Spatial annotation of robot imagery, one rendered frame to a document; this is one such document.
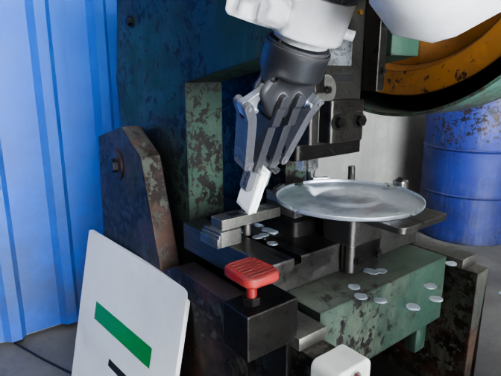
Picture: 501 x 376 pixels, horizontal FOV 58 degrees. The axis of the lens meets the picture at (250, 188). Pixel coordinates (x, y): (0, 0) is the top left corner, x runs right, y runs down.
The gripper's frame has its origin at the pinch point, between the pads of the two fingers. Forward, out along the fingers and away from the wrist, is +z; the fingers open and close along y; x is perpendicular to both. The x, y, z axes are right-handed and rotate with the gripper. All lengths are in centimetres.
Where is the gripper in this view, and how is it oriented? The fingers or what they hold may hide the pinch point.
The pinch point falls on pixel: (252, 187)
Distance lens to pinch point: 61.5
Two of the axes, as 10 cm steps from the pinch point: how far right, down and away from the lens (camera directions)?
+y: 7.7, -1.7, 6.1
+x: -5.8, -5.8, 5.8
